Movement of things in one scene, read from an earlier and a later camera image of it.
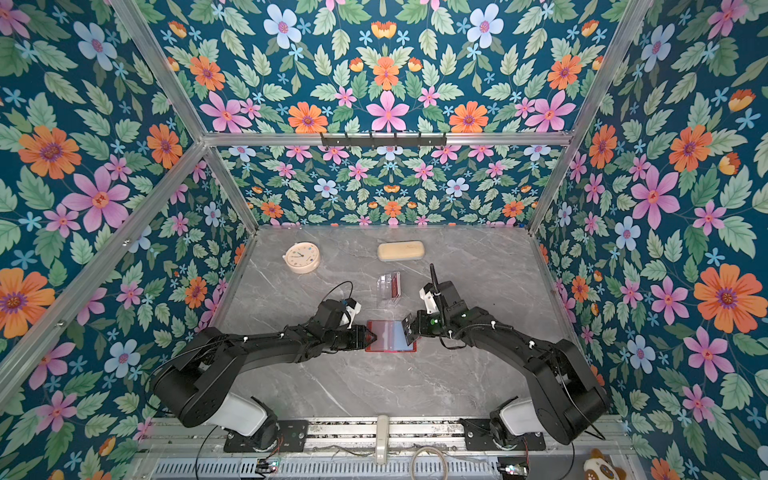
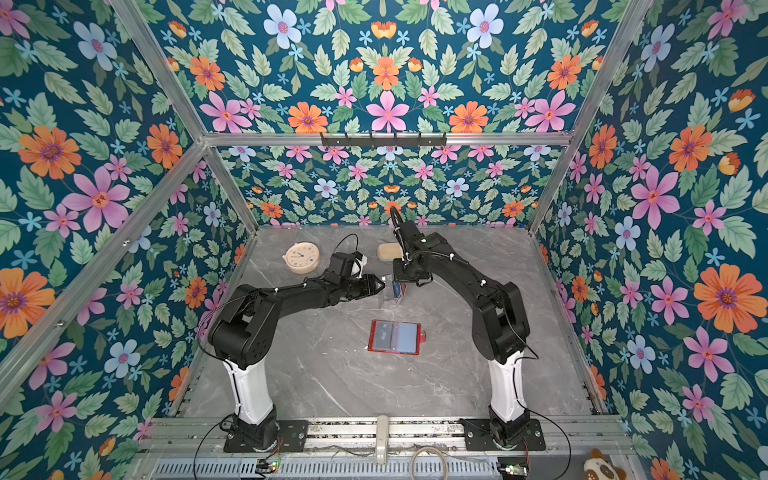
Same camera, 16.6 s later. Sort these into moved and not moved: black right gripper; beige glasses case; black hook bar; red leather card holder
Moved: black right gripper
Not moved: black hook bar; red leather card holder; beige glasses case
